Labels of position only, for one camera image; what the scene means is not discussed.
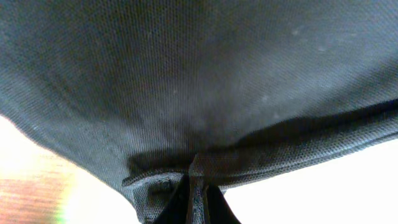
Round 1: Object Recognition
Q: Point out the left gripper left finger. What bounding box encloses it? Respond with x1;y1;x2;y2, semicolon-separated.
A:
152;175;190;224

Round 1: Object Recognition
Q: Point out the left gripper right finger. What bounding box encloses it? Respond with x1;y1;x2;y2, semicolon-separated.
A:
188;155;239;224

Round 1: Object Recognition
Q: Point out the black t-shirt with logo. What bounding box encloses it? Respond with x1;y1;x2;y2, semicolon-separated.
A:
1;0;397;223

